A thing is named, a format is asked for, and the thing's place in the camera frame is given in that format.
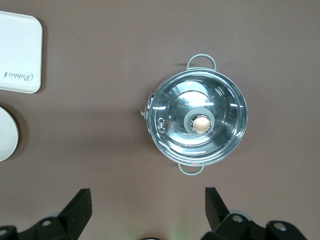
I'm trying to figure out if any white rectangular Rabbit print tray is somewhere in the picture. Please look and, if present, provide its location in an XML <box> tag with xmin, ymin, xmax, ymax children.
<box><xmin>0</xmin><ymin>10</ymin><xmax>44</xmax><ymax>95</ymax></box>

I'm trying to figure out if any silver electric cooking pot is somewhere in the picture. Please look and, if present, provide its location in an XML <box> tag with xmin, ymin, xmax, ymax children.
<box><xmin>139</xmin><ymin>53</ymin><xmax>249</xmax><ymax>176</ymax></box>

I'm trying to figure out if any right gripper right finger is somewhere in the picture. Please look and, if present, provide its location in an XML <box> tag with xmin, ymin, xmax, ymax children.
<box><xmin>201</xmin><ymin>186</ymin><xmax>308</xmax><ymax>240</ymax></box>

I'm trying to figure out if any white round plate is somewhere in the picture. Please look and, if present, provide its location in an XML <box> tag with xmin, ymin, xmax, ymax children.
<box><xmin>0</xmin><ymin>106</ymin><xmax>20</xmax><ymax>163</ymax></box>

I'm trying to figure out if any brown table cover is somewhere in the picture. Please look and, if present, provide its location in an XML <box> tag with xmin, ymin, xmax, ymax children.
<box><xmin>0</xmin><ymin>0</ymin><xmax>320</xmax><ymax>240</ymax></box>

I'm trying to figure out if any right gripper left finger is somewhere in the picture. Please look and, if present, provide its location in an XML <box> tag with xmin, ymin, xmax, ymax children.
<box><xmin>0</xmin><ymin>188</ymin><xmax>93</xmax><ymax>240</ymax></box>

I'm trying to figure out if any glass pot lid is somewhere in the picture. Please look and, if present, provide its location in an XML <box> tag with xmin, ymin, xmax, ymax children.
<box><xmin>149</xmin><ymin>69</ymin><xmax>249</xmax><ymax>166</ymax></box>

